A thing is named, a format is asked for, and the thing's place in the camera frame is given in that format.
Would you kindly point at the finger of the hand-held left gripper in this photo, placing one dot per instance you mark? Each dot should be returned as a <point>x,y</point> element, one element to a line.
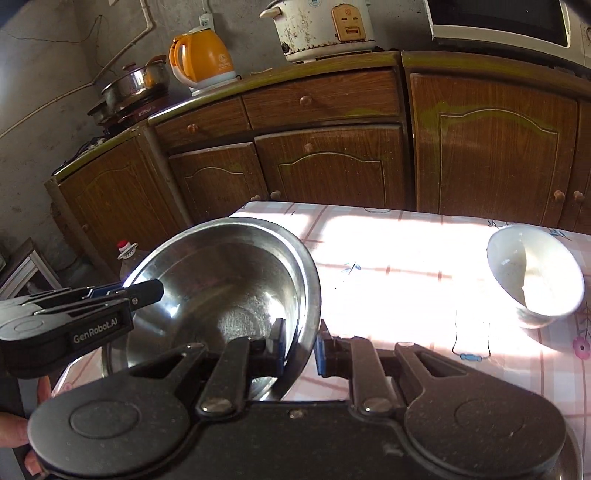
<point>108,291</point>
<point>147,293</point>

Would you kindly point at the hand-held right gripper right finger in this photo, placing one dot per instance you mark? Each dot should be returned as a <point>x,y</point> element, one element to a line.
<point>323,355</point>

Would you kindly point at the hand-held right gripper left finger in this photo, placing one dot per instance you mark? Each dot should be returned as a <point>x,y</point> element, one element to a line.
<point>277,350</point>

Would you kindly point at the deep stainless steel bowl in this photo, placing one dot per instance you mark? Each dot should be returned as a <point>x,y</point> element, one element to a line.
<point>221,277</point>

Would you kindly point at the large stainless steel plate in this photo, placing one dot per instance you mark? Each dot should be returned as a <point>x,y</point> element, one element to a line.
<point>572,461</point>

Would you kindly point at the person's left hand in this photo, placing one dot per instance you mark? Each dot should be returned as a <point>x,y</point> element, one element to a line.
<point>11,429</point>

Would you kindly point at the oil bottle with red cap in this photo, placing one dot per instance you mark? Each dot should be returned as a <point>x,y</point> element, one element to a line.
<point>125,251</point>

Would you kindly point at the wooden corner cabinet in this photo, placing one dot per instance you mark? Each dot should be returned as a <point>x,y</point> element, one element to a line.
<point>106,198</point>

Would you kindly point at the small steel pan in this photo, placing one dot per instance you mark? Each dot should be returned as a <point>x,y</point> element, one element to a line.
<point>98,113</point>

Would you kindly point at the dark induction stove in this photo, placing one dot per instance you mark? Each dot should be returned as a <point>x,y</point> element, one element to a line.
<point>138,110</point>

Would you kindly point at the wooden cabinet with drawers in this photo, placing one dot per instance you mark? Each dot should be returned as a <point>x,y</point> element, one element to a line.
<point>323,161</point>

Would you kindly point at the stainless steel pot with lid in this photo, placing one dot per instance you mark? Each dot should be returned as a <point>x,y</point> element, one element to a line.
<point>129,85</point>

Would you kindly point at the patterned white ceramic bowl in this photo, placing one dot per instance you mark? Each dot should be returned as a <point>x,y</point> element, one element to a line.
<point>531,272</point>

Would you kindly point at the orange electric kettle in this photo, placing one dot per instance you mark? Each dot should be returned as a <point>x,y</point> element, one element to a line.
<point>207,60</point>

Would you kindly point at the wooden two-door cabinet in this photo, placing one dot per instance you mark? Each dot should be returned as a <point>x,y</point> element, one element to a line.
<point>498,152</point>

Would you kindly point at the white rice cooker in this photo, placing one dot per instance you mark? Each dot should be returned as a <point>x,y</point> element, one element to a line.
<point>314,27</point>

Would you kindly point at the white microwave oven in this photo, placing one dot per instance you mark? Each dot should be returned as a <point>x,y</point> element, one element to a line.
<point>498,18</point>

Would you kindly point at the white wall socket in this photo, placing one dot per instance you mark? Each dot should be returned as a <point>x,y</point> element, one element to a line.
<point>206,21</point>

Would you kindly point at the white wall pipe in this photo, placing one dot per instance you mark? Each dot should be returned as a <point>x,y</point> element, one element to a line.
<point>146,14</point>

